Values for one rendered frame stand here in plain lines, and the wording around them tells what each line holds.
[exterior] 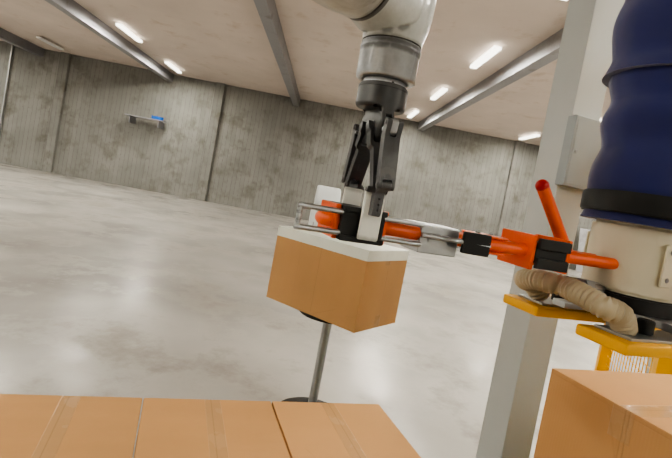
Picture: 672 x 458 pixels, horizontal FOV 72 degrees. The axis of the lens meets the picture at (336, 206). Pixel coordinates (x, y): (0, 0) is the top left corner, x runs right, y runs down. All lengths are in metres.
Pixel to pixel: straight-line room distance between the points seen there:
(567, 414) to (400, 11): 0.97
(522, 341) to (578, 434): 1.06
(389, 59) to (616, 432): 0.89
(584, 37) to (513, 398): 1.60
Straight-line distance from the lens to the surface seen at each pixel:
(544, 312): 1.01
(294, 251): 2.48
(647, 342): 0.94
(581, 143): 2.24
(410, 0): 0.69
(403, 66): 0.69
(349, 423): 1.65
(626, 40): 1.08
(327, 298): 2.35
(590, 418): 1.25
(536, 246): 0.85
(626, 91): 1.06
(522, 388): 2.36
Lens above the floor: 1.28
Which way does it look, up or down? 2 degrees down
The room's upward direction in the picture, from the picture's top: 11 degrees clockwise
